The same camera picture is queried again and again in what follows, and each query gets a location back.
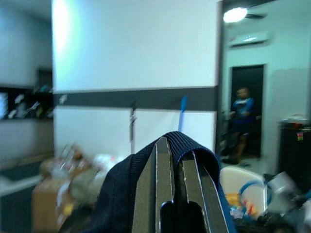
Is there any child in blue shirt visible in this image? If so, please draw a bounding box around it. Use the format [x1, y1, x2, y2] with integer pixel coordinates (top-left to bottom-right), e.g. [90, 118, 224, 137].
[229, 86, 255, 165]

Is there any black wall shelf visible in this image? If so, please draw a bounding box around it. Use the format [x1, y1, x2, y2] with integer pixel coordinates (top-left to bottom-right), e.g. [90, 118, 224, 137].
[0, 67, 54, 120]

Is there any white air conditioner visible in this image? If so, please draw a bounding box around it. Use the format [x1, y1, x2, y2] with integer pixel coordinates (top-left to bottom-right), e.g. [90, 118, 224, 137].
[229, 32, 272, 48]

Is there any black cabinet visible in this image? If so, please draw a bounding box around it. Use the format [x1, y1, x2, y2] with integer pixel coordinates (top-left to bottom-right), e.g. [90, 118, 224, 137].
[278, 120, 311, 175]

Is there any blue plastic hanger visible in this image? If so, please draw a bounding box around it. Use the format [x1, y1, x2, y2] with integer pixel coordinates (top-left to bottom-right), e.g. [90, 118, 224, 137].
[178, 95, 188, 132]

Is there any white plastic bag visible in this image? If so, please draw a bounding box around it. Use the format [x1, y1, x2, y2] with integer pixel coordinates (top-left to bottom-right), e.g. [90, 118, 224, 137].
[93, 154, 127, 180]

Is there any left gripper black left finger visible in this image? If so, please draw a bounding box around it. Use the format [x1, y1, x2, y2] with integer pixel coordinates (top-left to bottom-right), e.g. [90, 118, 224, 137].
[132, 137, 175, 233]

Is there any white plastic chair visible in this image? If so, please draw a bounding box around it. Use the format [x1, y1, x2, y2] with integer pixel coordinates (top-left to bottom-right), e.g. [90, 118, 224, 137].
[220, 167, 269, 216]

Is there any brown cardboard box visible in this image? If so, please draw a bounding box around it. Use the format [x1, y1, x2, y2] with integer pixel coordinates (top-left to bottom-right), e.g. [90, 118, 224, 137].
[33, 176, 73, 233]

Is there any silver tape roll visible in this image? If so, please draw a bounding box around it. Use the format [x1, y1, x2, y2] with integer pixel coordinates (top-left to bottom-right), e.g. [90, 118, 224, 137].
[266, 171, 306, 214]

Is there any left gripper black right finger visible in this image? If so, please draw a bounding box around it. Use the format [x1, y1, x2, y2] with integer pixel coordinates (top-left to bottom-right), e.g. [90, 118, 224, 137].
[182, 151, 230, 233]

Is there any navy blue knit garment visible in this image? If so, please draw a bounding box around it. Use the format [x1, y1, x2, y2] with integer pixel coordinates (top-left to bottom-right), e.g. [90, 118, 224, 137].
[60, 131, 238, 233]

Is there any ceiling fan with lamp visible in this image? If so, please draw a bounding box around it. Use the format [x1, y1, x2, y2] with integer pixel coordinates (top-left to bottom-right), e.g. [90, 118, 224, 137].
[223, 7, 268, 24]

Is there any black pole stand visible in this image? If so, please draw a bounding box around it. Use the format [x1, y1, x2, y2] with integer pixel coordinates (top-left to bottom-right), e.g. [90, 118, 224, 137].
[129, 101, 137, 154]

